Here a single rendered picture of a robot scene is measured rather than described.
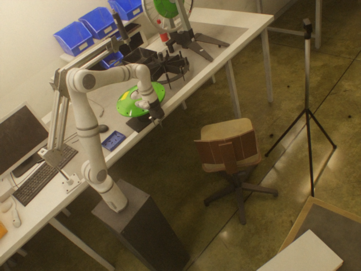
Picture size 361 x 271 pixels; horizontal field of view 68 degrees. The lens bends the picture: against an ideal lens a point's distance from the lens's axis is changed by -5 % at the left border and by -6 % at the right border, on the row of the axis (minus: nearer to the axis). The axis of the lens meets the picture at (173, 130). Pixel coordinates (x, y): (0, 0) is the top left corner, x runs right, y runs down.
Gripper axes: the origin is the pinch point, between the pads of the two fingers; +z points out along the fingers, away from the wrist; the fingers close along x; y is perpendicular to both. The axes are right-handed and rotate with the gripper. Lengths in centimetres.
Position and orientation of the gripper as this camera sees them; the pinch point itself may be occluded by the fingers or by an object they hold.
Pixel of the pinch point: (159, 126)
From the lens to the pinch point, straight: 154.7
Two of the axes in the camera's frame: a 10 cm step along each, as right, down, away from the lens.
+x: -7.6, -2.6, 6.0
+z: 2.9, 6.9, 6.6
